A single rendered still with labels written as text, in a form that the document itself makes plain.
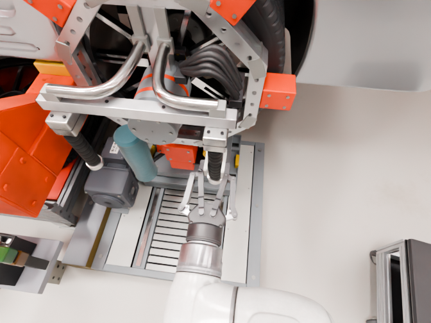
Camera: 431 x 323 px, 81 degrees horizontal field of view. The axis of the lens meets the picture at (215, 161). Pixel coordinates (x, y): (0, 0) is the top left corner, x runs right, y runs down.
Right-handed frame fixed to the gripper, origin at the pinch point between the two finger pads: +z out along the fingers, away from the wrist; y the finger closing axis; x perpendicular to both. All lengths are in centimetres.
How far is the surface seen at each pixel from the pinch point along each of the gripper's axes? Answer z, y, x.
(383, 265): -5, 77, -67
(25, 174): -3, -60, -16
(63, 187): 9, -74, -56
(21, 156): 1, -60, -11
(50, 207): -3, -71, -49
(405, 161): 63, 112, -83
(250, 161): 46, 15, -75
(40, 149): 7, -60, -17
